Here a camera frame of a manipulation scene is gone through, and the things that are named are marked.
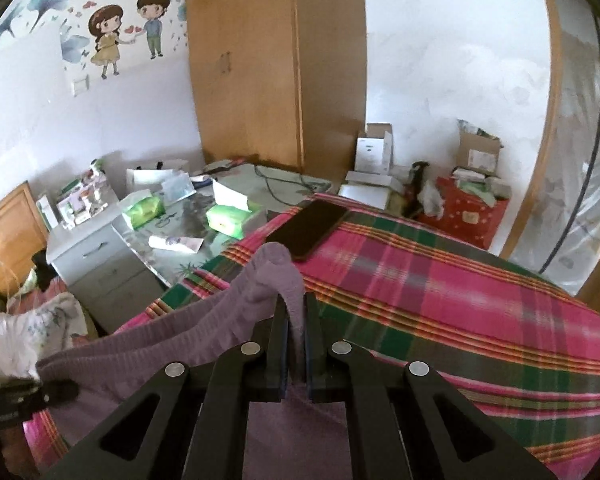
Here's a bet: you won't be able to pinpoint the purple fleece pants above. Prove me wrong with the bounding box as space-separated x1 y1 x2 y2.
36 243 352 479

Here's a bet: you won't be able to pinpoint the glass top folding table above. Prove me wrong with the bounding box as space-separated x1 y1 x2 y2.
114 164 334 287

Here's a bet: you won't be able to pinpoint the grey drawer cabinet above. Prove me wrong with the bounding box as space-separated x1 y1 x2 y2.
46 204 164 334

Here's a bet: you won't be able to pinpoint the green tissue pack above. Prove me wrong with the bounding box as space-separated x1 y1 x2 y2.
206 205 252 240
119 190 166 231

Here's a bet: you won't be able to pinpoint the red gift box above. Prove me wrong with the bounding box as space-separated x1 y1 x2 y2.
415 177 508 250

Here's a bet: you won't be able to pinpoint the dark smartphone on bed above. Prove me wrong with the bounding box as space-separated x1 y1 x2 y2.
265 200 349 262

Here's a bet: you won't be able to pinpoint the white carton box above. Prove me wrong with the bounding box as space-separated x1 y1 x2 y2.
354 124 393 176

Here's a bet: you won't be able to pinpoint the brown cardboard box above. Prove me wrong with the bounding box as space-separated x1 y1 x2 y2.
456 119 503 177

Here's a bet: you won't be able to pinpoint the wooden wardrobe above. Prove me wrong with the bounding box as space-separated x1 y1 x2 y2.
186 0 367 181

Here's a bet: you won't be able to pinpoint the cartoon couple wall sticker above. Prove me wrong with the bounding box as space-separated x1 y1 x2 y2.
87 0 171 80

